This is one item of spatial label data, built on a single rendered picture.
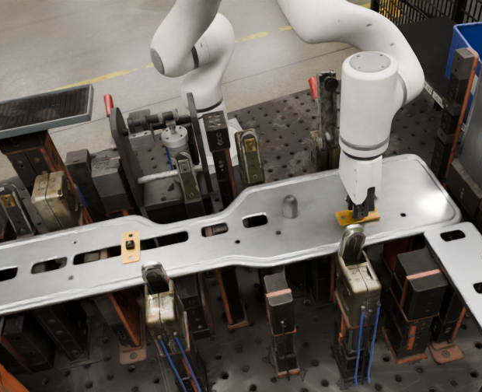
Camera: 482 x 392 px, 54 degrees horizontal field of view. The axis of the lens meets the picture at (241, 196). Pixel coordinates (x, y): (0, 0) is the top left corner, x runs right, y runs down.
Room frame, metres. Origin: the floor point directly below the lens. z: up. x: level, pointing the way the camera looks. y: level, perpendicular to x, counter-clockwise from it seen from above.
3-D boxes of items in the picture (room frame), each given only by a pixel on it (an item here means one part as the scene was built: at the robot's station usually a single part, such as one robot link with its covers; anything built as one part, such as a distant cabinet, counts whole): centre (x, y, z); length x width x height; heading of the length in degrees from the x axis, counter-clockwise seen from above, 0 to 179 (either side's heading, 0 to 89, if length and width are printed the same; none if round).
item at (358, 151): (0.64, -0.23, 1.20); 0.09 x 0.08 x 0.03; 4
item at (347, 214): (0.63, -0.23, 1.01); 0.08 x 0.04 x 0.01; 94
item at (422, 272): (0.50, -0.31, 0.84); 0.11 x 0.10 x 0.28; 4
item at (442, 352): (0.49, -0.39, 0.84); 0.11 x 0.06 x 0.29; 4
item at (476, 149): (0.69, -0.49, 1.17); 0.12 x 0.01 x 0.34; 4
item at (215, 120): (0.88, 0.03, 0.91); 0.07 x 0.05 x 0.42; 4
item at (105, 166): (0.85, 0.29, 0.89); 0.13 x 0.11 x 0.38; 4
